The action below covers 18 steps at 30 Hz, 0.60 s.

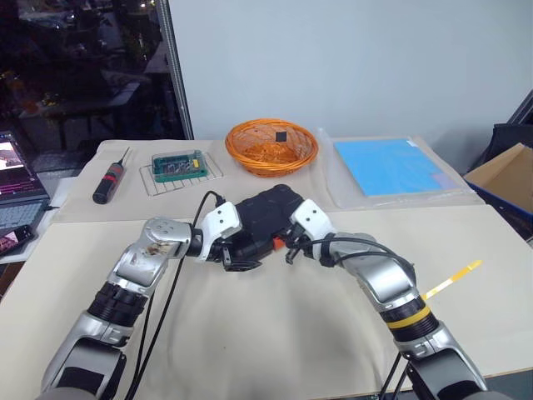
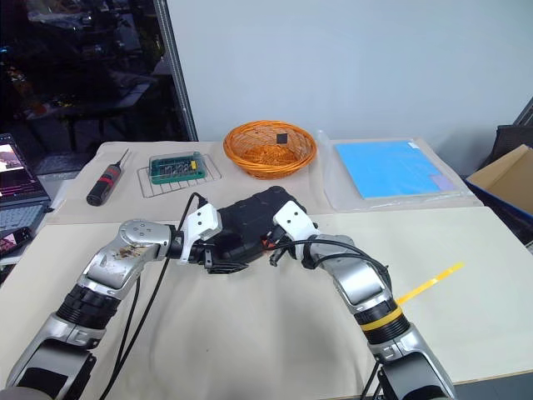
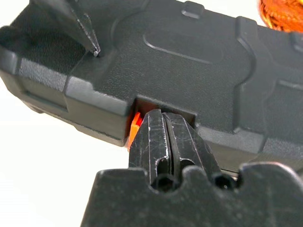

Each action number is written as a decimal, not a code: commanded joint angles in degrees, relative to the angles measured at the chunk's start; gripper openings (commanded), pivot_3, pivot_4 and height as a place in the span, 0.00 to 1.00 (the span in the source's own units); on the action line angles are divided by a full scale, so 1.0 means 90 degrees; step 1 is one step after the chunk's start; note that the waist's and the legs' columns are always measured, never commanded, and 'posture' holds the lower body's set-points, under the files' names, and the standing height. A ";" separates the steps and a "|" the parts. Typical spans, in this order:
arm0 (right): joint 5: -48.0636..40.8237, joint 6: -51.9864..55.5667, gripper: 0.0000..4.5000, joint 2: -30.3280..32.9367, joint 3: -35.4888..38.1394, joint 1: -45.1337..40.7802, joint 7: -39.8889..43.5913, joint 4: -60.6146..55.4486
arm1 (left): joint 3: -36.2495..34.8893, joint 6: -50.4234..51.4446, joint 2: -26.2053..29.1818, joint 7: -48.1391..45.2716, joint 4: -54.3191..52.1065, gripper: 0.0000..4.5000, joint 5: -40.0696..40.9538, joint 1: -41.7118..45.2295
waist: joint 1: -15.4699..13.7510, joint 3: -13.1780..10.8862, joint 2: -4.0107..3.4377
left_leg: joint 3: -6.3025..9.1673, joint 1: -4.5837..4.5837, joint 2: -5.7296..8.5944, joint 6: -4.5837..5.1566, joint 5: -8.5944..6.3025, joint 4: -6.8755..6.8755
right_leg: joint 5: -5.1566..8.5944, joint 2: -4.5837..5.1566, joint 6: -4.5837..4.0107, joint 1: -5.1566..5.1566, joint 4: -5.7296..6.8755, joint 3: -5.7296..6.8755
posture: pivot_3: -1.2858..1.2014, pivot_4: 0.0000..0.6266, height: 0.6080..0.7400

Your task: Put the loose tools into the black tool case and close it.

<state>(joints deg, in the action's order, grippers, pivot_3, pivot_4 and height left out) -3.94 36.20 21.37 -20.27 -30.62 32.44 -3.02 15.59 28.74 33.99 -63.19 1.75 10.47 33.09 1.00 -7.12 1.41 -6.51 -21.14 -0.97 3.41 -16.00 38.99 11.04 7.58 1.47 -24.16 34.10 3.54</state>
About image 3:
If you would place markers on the black tool case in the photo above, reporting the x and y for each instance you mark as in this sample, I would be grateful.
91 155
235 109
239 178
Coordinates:
189 71

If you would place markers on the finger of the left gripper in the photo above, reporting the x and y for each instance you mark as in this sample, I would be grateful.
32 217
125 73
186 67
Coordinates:
80 21

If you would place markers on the orange woven basket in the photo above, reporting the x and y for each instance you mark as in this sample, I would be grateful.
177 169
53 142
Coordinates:
281 14

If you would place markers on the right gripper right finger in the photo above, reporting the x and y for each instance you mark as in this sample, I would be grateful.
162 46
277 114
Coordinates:
189 144

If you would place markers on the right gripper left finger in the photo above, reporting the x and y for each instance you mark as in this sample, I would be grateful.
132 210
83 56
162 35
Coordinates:
151 146

